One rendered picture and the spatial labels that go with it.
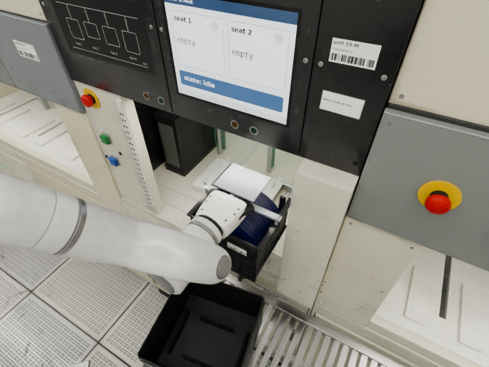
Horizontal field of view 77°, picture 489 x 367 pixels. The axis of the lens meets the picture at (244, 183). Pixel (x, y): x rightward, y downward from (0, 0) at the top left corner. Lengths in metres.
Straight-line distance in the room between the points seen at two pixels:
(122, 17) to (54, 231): 0.51
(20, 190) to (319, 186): 0.50
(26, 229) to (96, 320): 1.69
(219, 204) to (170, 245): 0.23
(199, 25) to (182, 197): 0.82
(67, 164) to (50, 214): 1.25
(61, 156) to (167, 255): 1.31
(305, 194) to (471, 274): 0.81
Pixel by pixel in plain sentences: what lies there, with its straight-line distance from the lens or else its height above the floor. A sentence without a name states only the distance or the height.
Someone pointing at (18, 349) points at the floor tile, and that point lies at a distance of 2.28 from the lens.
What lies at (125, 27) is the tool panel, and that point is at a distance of 0.82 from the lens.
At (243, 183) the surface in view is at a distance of 0.79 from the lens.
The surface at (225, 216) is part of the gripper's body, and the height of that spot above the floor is 1.27.
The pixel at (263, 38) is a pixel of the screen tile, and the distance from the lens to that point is 0.60.
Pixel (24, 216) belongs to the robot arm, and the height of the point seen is 1.53.
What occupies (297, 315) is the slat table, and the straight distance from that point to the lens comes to 1.17.
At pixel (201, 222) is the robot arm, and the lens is 0.69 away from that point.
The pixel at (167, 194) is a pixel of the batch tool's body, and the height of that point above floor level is 0.87.
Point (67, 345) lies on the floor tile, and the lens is 2.16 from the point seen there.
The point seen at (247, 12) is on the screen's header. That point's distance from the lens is 0.61.
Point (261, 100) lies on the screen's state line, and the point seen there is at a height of 1.51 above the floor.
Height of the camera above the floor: 1.83
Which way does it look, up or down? 44 degrees down
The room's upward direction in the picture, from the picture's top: straight up
